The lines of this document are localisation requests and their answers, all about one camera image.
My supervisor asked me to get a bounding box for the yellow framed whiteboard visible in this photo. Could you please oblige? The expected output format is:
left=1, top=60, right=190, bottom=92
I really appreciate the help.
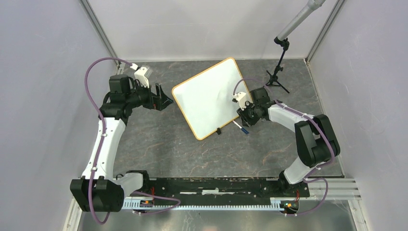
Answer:
left=172, top=57, right=252, bottom=140

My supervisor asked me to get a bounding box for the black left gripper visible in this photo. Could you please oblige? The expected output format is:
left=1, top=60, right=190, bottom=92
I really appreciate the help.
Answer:
left=125, top=79, right=173, bottom=111

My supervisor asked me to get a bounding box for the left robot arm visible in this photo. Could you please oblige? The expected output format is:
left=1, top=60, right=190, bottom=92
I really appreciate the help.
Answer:
left=70, top=75, right=173, bottom=212

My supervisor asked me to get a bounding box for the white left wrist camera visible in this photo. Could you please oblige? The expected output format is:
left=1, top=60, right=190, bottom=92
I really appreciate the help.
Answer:
left=130, top=63, right=152, bottom=89

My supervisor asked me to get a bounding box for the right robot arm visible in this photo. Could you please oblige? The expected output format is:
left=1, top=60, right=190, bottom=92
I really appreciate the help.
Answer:
left=232, top=87, right=341, bottom=196

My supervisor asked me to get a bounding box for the black microphone tripod stand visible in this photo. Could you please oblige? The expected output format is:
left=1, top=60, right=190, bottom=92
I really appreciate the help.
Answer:
left=266, top=38, right=290, bottom=93

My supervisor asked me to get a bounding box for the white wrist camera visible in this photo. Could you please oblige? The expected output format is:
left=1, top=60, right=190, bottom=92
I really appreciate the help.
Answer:
left=130, top=63, right=152, bottom=89
left=232, top=91, right=253, bottom=110

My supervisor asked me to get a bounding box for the blue whiteboard marker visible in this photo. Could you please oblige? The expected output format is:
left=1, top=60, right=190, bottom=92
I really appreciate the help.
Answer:
left=232, top=120, right=249, bottom=135

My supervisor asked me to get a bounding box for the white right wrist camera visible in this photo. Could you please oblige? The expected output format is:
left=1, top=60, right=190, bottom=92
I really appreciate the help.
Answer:
left=232, top=91, right=253, bottom=110

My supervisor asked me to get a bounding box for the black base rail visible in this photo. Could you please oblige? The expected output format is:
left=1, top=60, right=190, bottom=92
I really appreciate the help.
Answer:
left=122, top=177, right=310, bottom=213

